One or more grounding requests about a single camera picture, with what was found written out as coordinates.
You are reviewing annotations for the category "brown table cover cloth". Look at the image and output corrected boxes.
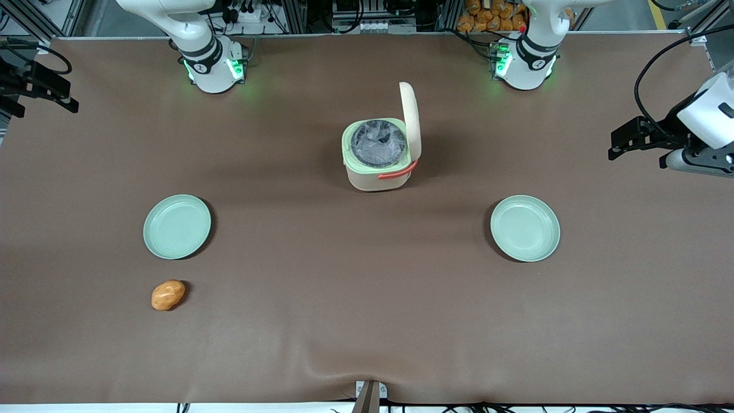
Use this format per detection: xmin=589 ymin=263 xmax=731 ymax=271
xmin=0 ymin=32 xmax=734 ymax=405

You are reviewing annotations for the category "metal table edge bracket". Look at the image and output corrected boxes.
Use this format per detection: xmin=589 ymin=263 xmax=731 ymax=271
xmin=354 ymin=380 xmax=389 ymax=413

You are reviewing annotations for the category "aluminium frame strut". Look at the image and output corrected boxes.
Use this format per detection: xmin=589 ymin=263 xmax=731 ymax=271
xmin=0 ymin=0 xmax=87 ymax=48

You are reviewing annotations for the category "beige rice cooker orange handle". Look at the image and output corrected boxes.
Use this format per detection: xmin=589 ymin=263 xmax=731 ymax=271
xmin=341 ymin=81 xmax=423 ymax=192

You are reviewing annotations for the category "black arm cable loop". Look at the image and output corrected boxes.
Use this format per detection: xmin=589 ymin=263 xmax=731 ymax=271
xmin=5 ymin=41 xmax=73 ymax=76
xmin=634 ymin=23 xmax=734 ymax=135

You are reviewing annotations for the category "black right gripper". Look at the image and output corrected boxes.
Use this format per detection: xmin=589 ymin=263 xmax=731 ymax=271
xmin=0 ymin=57 xmax=80 ymax=114

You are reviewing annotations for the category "pale green plate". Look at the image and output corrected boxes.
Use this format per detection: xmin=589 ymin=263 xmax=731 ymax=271
xmin=143 ymin=194 xmax=212 ymax=260
xmin=490 ymin=195 xmax=561 ymax=263

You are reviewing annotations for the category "white power strip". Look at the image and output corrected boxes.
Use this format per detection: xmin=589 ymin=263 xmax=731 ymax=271
xmin=228 ymin=5 xmax=277 ymax=25

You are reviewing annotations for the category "orange-brown bread roll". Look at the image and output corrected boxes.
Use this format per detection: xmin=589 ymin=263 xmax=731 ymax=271
xmin=151 ymin=279 xmax=186 ymax=311

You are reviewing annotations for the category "bag of orange bread rolls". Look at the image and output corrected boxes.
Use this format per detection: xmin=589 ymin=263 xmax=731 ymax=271
xmin=456 ymin=0 xmax=529 ymax=33

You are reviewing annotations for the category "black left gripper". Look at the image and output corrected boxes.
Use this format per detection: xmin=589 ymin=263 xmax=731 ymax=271
xmin=607 ymin=103 xmax=698 ymax=162

